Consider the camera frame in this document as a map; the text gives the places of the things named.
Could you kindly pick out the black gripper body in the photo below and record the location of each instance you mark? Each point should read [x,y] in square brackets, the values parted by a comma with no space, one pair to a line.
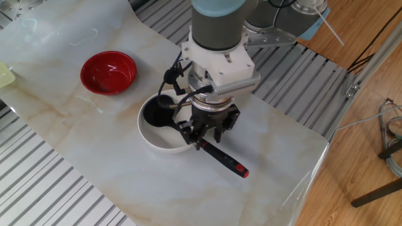
[208,117]

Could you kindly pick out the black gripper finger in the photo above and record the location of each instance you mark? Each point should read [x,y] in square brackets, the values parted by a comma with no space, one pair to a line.
[193,135]
[232,117]

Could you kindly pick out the black ladle with red accents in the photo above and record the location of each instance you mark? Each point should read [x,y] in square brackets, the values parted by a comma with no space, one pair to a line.
[226,160]

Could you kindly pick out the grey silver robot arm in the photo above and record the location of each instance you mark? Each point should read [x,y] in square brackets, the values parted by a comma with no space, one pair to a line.
[216,28]

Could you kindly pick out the white ceramic bowl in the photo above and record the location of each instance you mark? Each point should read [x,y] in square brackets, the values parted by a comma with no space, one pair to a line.
[157,138]

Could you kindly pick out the red bowl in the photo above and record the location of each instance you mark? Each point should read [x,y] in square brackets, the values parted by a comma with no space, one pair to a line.
[108,73]

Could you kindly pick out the silver force torque sensor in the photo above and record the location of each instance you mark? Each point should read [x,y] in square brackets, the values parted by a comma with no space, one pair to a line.
[213,105]

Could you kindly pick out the marble pattern table mat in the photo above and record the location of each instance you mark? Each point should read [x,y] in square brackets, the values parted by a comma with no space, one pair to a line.
[188,194]

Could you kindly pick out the white zip tie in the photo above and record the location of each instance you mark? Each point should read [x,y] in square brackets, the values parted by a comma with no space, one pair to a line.
[329,27]

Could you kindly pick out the dark furniture leg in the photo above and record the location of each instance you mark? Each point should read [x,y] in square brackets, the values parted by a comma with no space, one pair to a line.
[391,150]
[377,193]

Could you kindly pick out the pale green plastic basket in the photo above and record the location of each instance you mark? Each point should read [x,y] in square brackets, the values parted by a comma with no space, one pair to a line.
[6,77]

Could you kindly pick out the silver perforated metal plate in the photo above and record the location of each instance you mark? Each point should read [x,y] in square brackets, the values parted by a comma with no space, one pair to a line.
[19,6]

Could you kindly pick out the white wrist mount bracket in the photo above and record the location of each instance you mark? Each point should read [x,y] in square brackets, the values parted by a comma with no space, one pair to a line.
[226,62]

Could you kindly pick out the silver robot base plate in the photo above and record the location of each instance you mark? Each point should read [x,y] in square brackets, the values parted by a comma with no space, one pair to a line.
[270,39]

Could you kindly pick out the silver corner bracket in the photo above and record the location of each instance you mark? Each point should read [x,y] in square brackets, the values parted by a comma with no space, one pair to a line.
[352,91]

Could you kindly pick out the aluminium frame post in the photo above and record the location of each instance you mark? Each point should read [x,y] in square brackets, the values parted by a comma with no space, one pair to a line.
[377,61]

